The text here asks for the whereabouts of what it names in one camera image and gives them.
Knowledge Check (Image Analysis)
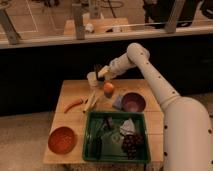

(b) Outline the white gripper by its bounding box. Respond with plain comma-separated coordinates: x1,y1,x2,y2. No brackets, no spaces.
94,62,120,81

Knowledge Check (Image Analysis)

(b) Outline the white paper cup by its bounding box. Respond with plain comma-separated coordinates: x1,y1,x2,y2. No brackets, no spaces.
87,72,99,87

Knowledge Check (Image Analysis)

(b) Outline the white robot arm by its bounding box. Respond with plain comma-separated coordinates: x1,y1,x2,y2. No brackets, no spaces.
97,43,213,171

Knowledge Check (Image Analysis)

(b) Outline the orange fruit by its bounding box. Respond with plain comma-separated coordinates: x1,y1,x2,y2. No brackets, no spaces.
103,82,114,94

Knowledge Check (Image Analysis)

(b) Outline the wooden table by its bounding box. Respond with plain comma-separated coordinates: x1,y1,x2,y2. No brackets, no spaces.
43,79,163,168

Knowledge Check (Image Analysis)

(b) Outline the corn cob with husk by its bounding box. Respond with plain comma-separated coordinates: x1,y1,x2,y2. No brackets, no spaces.
83,91,98,113

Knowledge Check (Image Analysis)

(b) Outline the orange carrot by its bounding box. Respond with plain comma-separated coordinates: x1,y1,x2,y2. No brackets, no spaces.
64,99,84,113

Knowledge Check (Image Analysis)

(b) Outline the blue gray cloth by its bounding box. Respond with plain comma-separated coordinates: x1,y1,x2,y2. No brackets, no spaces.
112,95,123,110

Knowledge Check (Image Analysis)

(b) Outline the dark purple bowl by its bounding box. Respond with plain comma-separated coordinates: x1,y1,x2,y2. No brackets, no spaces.
121,92,146,112

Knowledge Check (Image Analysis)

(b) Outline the dark eggplant in tray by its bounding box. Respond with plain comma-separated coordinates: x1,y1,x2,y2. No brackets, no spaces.
103,117,114,130

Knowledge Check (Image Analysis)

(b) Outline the white crumpled item in tray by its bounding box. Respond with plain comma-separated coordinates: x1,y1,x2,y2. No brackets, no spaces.
120,118,136,135

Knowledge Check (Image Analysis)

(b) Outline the green vegetable in tray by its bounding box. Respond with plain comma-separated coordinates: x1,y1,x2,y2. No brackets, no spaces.
97,130,123,150

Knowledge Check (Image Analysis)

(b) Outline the green plastic tray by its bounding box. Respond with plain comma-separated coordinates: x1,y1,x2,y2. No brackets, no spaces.
82,111,150,164

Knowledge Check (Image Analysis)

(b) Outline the orange bowl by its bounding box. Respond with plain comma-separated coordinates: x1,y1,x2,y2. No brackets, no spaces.
48,127,77,155

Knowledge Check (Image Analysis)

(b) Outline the purple grapes bunch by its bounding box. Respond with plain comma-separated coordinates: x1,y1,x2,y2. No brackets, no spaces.
121,134,144,159

